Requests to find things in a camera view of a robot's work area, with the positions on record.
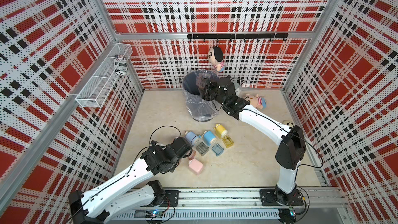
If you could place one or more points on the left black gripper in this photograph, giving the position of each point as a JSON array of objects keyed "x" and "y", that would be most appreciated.
[{"x": 173, "y": 168}]

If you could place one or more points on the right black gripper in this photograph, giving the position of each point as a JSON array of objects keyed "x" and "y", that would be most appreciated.
[{"x": 213, "y": 82}]

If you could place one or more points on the grey bin with plastic liner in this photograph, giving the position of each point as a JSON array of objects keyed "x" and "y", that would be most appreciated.
[{"x": 199, "y": 109}]

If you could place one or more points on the pink sharpener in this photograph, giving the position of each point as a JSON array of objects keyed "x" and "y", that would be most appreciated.
[{"x": 195, "y": 166}]

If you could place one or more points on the blue sharpener front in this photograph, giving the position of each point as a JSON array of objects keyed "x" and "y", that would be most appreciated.
[{"x": 192, "y": 138}]

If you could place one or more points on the blue sharpener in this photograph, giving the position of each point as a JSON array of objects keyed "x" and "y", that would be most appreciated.
[
  {"x": 209, "y": 138},
  {"x": 192, "y": 138}
]

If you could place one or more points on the yellow pencil sharpener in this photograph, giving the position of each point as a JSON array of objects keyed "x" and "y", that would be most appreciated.
[{"x": 220, "y": 131}]

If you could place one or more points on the translucent grey sharpener tray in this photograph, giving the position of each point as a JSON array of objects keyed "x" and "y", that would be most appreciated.
[{"x": 202, "y": 148}]

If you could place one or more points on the translucent blue sharpener tray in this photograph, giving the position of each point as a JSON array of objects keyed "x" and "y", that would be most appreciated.
[{"x": 217, "y": 149}]

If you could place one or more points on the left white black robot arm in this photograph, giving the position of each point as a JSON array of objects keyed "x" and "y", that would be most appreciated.
[{"x": 132, "y": 188}]

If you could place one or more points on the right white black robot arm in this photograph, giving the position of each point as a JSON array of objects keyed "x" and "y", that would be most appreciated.
[{"x": 290, "y": 140}]

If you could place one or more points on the hanging cartoon boy doll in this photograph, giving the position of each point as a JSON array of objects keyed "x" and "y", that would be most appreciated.
[{"x": 215, "y": 57}]

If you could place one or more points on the lying cartoon boy doll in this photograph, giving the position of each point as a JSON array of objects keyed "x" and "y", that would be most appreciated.
[{"x": 256, "y": 101}]

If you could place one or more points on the left green circuit board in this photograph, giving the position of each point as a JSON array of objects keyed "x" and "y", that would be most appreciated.
[{"x": 154, "y": 214}]

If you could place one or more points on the green circuit board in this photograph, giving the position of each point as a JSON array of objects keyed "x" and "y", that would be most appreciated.
[
  {"x": 154, "y": 214},
  {"x": 287, "y": 215}
]

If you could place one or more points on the cream panda face ball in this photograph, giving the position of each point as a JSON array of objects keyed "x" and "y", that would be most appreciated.
[{"x": 289, "y": 123}]

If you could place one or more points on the black white can in basket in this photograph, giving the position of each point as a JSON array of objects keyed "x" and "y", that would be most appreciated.
[{"x": 120, "y": 65}]

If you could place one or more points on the right green circuit board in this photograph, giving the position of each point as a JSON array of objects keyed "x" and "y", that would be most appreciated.
[{"x": 287, "y": 215}]

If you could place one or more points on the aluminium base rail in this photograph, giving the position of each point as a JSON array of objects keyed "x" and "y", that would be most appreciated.
[{"x": 312, "y": 205}]

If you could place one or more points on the black wall hook rail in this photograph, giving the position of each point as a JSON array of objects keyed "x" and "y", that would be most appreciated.
[{"x": 270, "y": 36}]

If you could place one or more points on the white wire wall basket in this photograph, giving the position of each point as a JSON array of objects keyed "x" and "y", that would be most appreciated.
[{"x": 99, "y": 86}]

